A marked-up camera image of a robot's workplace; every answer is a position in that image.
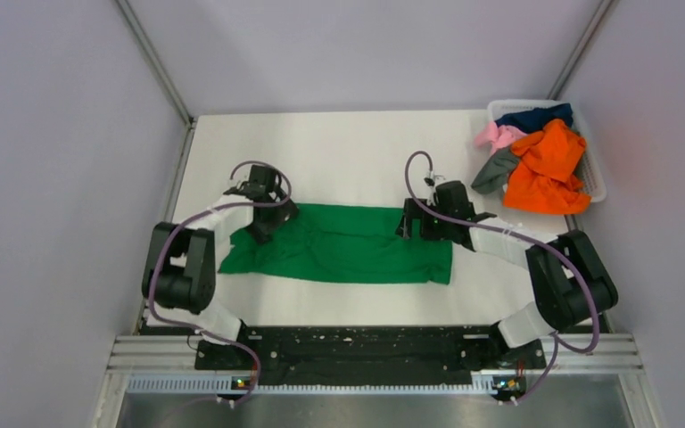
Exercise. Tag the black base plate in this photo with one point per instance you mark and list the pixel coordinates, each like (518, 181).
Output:
(369, 355)

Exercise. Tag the green t shirt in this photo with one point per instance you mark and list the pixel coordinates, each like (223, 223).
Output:
(342, 245)

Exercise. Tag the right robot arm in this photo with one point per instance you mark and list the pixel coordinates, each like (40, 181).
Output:
(569, 281)

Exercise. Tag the pink t shirt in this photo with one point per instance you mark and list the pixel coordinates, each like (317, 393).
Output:
(498, 136)

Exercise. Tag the aluminium frame rail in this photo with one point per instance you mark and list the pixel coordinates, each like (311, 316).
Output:
(153, 61)
(584, 43)

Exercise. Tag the white plastic laundry basket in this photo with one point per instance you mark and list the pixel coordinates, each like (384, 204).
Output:
(587, 170)

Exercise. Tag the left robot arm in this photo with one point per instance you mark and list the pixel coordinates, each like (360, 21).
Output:
(180, 273)

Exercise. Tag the aluminium frame rail left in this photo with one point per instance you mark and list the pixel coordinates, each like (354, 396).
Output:
(153, 61)

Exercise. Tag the grey t shirt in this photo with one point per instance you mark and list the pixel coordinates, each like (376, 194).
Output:
(495, 171)

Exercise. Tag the navy blue t shirt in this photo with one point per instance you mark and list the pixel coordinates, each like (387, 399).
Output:
(536, 119)

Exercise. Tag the aluminium frame rail right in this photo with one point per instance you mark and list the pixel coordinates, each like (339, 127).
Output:
(584, 43)

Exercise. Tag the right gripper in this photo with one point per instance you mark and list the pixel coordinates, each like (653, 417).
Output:
(410, 213)

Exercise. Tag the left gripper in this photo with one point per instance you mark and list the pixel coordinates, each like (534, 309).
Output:
(260, 230)

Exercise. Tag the white cable duct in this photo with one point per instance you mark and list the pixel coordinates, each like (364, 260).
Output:
(214, 384)

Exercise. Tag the orange t shirt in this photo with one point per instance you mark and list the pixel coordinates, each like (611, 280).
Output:
(544, 181)

